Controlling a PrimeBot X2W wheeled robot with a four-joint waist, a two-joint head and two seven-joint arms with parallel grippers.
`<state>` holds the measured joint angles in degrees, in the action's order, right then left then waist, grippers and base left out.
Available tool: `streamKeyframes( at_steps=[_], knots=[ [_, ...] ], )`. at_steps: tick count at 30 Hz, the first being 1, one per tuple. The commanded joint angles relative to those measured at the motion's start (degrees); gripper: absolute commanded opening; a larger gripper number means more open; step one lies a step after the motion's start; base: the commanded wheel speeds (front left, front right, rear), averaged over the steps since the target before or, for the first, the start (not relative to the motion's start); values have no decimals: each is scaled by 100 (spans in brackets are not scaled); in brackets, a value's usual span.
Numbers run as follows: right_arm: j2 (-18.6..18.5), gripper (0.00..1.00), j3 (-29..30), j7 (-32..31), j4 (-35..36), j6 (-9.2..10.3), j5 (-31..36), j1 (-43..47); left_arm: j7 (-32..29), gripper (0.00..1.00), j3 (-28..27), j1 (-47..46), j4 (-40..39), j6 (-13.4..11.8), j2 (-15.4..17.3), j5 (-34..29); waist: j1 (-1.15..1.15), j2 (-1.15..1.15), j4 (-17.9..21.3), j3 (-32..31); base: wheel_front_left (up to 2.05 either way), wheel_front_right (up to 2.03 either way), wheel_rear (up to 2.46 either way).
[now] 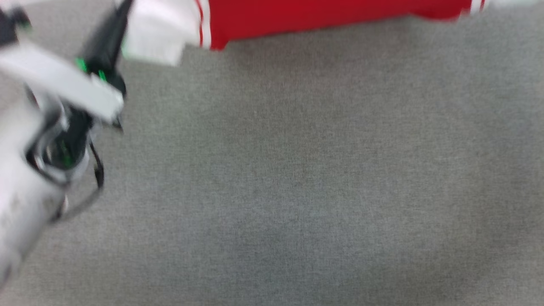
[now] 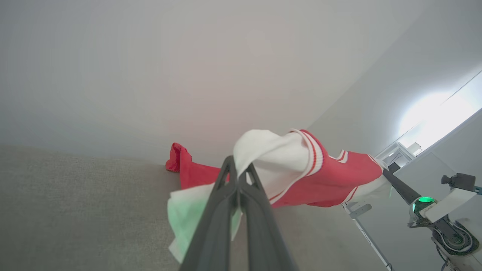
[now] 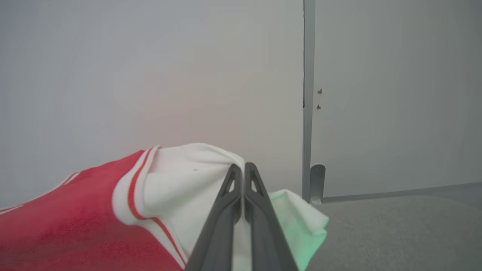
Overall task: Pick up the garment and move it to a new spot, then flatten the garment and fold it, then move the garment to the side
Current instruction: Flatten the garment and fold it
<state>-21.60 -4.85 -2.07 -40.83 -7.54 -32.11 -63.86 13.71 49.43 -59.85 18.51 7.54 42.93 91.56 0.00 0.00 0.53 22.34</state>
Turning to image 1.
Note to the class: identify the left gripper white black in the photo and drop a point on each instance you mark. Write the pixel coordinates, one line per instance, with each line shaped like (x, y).
(63, 83)

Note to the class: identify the red towel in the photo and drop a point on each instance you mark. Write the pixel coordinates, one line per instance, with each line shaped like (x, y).
(318, 12)

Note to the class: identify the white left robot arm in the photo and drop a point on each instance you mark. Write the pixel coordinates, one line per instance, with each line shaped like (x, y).
(21, 204)

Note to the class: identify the grey fabric sofa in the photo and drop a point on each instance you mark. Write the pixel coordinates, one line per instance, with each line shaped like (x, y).
(297, 170)

